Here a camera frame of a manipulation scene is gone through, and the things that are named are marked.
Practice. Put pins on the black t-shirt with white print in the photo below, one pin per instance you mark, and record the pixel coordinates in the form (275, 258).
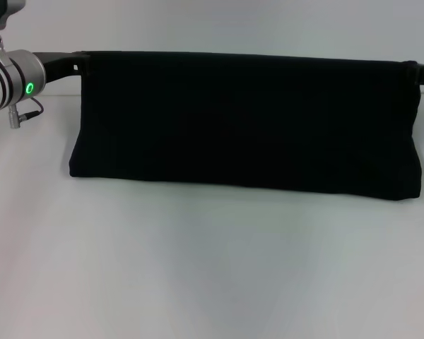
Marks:
(247, 123)

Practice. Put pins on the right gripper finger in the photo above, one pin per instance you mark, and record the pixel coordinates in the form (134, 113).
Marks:
(414, 72)

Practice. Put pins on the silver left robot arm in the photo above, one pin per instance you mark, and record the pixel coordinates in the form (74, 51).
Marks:
(10, 77)

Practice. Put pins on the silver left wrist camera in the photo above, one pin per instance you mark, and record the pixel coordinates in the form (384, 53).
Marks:
(3, 14)

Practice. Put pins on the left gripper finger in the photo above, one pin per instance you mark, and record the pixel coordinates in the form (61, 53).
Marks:
(81, 59)

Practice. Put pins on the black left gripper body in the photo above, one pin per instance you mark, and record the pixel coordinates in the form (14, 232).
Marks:
(58, 65)

